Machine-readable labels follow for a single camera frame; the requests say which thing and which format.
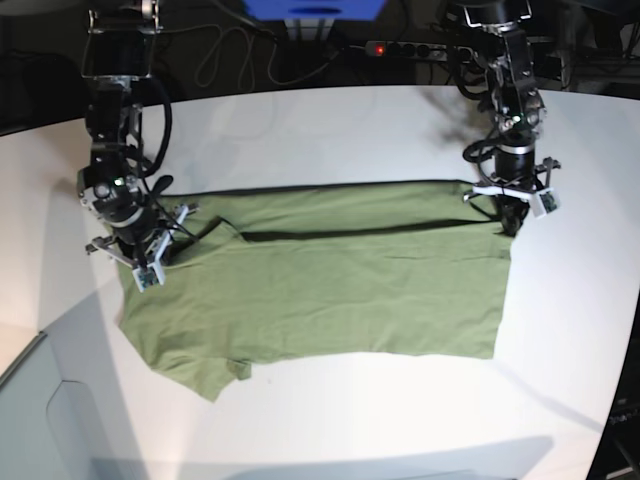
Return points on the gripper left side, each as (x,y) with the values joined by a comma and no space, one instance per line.
(512,175)

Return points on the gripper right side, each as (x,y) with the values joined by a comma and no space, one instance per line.
(141,234)

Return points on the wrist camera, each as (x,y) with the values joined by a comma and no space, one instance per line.
(152,275)
(543,202)

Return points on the black power strip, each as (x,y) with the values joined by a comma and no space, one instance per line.
(407,50)

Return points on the green T-shirt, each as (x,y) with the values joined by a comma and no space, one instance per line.
(281,274)

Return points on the wrist camera left side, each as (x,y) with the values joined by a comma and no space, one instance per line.
(543,202)

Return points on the wrist camera right side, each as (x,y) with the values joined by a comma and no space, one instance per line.
(152,275)

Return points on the blue box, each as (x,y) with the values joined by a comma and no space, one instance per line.
(271,10)

